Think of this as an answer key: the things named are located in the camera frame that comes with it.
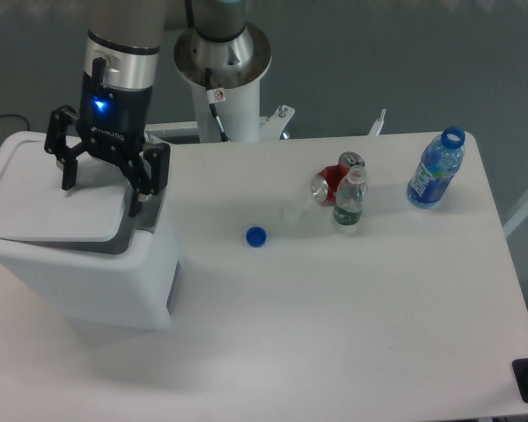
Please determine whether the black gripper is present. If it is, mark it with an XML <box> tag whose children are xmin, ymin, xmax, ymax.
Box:
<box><xmin>44</xmin><ymin>73</ymin><xmax>171</xmax><ymax>217</ymax></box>

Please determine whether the white trash can lid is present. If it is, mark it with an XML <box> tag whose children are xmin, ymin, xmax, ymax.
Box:
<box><xmin>0</xmin><ymin>133</ymin><xmax>132</xmax><ymax>254</ymax></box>

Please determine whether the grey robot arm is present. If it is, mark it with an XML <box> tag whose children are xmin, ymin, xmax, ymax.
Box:
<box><xmin>45</xmin><ymin>1</ymin><xmax>270</xmax><ymax>216</ymax></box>

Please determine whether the white trash can body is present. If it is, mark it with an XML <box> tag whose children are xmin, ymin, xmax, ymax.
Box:
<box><xmin>0</xmin><ymin>191</ymin><xmax>182</xmax><ymax>330</ymax></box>

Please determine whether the blue bottle cap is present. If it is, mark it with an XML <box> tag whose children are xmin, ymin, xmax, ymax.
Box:
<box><xmin>246</xmin><ymin>226</ymin><xmax>268</xmax><ymax>248</ymax></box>

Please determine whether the clear bottle cap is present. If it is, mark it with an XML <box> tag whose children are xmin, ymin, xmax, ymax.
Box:
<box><xmin>282</xmin><ymin>206</ymin><xmax>302</xmax><ymax>222</ymax></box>

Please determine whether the crushed red soda can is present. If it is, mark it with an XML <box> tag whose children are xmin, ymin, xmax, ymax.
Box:
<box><xmin>310</xmin><ymin>151</ymin><xmax>365</xmax><ymax>205</ymax></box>

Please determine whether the clear green-label bottle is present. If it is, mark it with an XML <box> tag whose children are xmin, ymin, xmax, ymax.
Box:
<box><xmin>333</xmin><ymin>164</ymin><xmax>367</xmax><ymax>228</ymax></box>

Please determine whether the blue drink bottle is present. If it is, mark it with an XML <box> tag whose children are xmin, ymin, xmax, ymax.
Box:
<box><xmin>407</xmin><ymin>126</ymin><xmax>466</xmax><ymax>208</ymax></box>

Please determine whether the black floor cable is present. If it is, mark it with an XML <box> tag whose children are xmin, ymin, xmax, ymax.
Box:
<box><xmin>0</xmin><ymin>113</ymin><xmax>31</xmax><ymax>132</ymax></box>

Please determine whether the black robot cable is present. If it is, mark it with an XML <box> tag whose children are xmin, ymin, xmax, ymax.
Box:
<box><xmin>203</xmin><ymin>67</ymin><xmax>232</xmax><ymax>143</ymax></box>

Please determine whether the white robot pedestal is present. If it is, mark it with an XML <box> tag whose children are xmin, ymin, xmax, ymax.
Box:
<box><xmin>174</xmin><ymin>23</ymin><xmax>272</xmax><ymax>142</ymax></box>

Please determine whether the white metal base frame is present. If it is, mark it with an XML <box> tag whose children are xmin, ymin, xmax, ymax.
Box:
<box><xmin>144</xmin><ymin>104</ymin><xmax>388</xmax><ymax>146</ymax></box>

